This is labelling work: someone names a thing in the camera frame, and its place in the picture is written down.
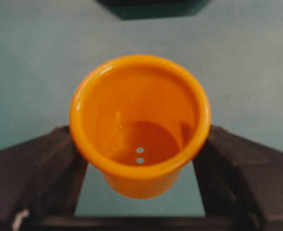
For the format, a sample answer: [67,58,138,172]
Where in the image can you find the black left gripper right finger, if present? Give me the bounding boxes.
[193,125,283,231]

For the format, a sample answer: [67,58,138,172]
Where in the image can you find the dark object at top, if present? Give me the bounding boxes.
[97,0,211,20]

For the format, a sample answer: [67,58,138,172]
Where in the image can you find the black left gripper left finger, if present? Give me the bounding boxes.
[0,126,87,231]

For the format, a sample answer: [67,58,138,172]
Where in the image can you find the orange plastic cup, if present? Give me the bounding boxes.
[69,54,211,199]

